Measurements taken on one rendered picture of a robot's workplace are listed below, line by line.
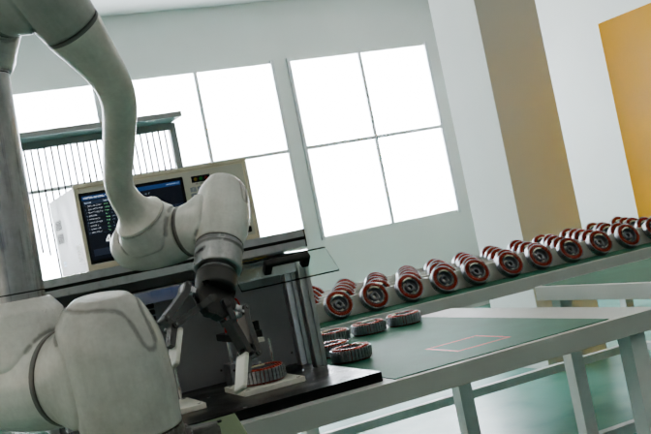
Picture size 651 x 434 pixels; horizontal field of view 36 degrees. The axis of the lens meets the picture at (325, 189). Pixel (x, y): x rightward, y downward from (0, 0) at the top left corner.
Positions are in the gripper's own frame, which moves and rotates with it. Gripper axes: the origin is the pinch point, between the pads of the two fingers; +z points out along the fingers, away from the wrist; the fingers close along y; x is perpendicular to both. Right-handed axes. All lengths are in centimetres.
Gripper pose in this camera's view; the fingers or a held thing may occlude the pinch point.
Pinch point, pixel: (207, 373)
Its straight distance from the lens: 173.6
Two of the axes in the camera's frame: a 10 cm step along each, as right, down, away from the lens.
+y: -7.8, -3.8, -4.9
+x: 6.2, -4.7, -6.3
